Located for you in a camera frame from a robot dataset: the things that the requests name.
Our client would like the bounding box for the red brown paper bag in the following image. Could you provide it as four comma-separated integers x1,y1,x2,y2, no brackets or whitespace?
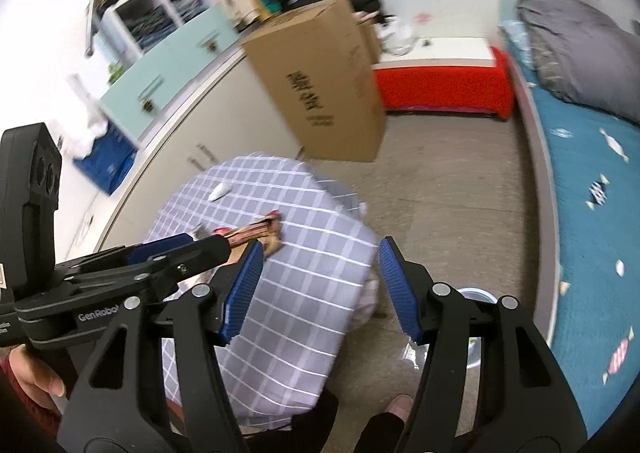
214,210,283,265

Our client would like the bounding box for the person's left hand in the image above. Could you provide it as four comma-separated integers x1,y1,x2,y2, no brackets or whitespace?
9,345,66,414

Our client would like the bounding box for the light blue plastic bucket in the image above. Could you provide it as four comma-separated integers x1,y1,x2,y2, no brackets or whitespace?
451,287,498,369

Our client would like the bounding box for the pink slipper foot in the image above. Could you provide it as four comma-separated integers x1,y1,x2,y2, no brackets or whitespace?
385,395,413,423

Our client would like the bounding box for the blue plastic bag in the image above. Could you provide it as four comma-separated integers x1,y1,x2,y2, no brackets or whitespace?
73,122,138,195

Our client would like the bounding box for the teal candy-print mattress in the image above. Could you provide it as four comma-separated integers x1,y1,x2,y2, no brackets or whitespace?
504,39,639,436

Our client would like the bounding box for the white paper shopping bag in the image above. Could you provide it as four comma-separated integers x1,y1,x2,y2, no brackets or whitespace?
58,74,108,159

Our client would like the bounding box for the grey checked tablecloth table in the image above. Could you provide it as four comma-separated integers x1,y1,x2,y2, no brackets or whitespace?
146,153,378,429

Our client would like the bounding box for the white low cabinet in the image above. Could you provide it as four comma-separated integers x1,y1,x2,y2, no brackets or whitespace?
56,48,302,261

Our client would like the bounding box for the lilac stair shelf unit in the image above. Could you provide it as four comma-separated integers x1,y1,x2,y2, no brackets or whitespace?
93,0,239,142

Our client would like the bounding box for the grey metal handrail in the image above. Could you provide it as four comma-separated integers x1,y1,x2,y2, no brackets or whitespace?
85,0,98,58

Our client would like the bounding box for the large cardboard box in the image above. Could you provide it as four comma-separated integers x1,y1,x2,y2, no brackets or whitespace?
242,0,386,161

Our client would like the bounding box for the red covered low bench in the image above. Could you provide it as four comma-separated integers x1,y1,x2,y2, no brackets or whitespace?
374,46,515,120

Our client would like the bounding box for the white plastic bag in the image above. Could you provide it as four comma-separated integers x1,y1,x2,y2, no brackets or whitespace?
375,15,416,55

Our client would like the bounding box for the black clothes pile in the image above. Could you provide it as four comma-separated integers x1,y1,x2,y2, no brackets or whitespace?
290,0,384,14

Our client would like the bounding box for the grey folded duvet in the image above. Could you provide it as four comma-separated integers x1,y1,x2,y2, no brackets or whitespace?
518,0,639,124

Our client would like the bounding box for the teal bunk bed frame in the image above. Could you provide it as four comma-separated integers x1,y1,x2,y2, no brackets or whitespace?
494,0,640,439

